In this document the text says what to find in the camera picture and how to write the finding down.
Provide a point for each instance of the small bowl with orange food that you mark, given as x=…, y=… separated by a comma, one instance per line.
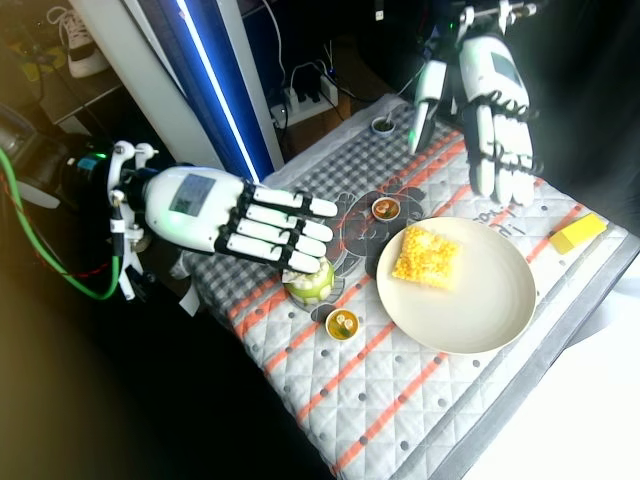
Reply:
x=385, y=209

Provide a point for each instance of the yellow rectangular block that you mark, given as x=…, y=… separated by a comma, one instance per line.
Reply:
x=575, y=235

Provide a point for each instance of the white shoe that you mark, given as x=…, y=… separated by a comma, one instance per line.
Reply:
x=82, y=55

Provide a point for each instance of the grey quilt with printed bear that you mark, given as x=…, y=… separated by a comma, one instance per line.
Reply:
x=400, y=400

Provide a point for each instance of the white power strip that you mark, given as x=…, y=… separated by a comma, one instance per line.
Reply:
x=327, y=92

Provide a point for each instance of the cream round plate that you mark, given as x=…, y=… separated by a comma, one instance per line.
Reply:
x=450, y=315

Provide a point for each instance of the small bowl with lemon slices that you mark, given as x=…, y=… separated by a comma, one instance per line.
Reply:
x=342, y=325

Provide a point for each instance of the black plug adapter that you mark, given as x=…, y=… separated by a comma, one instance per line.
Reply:
x=306, y=85

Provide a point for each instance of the white post with blue light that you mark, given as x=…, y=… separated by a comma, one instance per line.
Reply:
x=150, y=80

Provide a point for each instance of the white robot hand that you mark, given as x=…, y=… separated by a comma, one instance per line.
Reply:
x=492, y=75
x=180, y=210

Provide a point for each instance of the small blue bowl with greens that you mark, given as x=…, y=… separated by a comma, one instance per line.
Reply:
x=383, y=126

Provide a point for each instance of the yellow corn piece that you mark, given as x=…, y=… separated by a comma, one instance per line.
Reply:
x=425, y=257

